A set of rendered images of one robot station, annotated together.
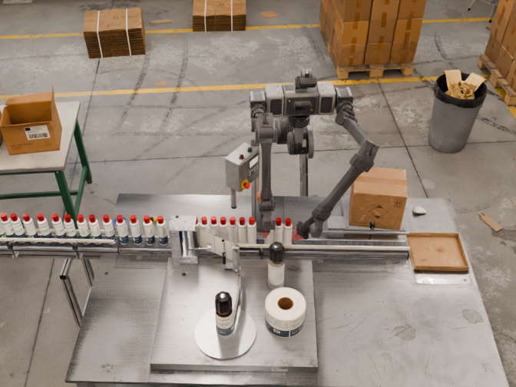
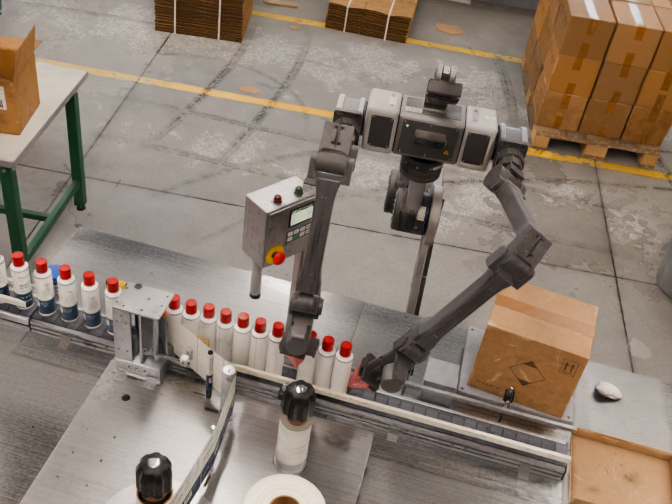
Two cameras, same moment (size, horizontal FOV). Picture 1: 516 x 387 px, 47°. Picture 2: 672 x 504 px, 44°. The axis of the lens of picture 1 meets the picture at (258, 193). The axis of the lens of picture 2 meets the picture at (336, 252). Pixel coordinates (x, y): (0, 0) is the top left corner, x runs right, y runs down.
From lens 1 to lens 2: 0.95 m
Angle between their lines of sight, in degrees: 6
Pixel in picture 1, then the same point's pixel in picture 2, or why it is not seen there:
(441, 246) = (634, 470)
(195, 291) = (133, 436)
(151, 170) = (184, 215)
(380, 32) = (616, 85)
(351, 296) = not seen: outside the picture
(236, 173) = (260, 228)
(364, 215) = (499, 373)
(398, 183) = (579, 329)
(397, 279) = not seen: outside the picture
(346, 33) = (560, 73)
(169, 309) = (70, 457)
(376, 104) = (583, 199)
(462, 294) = not seen: outside the picture
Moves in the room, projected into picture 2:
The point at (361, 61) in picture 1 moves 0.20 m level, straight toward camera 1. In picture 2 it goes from (574, 124) to (568, 139)
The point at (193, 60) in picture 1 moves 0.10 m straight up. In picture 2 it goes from (311, 67) to (313, 54)
